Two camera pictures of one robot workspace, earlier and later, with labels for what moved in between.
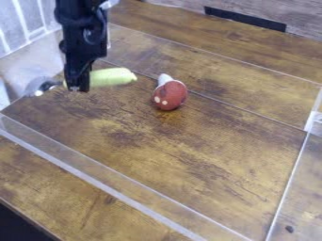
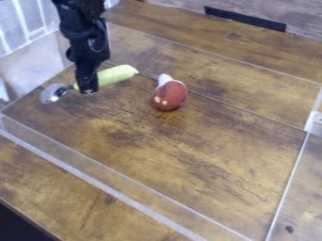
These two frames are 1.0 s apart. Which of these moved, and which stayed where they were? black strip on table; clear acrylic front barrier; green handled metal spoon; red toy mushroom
Moved: green handled metal spoon
Stayed: red toy mushroom; clear acrylic front barrier; black strip on table
